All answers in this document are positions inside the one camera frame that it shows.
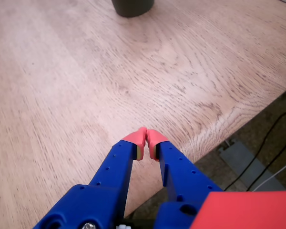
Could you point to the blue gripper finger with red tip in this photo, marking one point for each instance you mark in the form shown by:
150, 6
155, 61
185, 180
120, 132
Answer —
181, 171
114, 167

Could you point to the gray NYU tumbler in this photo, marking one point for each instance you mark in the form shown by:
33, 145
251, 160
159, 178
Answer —
133, 7

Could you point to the red wrist camera mount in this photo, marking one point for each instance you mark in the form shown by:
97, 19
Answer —
240, 212

